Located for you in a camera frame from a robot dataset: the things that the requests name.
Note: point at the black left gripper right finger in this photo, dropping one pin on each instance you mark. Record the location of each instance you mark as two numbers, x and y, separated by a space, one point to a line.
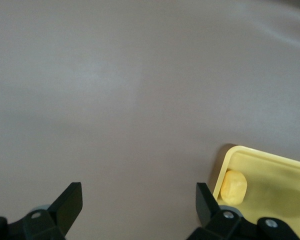
207 212

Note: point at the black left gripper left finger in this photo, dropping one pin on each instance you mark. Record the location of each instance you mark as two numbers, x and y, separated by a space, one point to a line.
63 212

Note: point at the yellow potato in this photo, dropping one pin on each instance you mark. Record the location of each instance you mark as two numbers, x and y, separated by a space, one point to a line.
233 187

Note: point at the yellow plastic tray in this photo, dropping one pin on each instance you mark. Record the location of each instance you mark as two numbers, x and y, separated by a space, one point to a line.
277 175

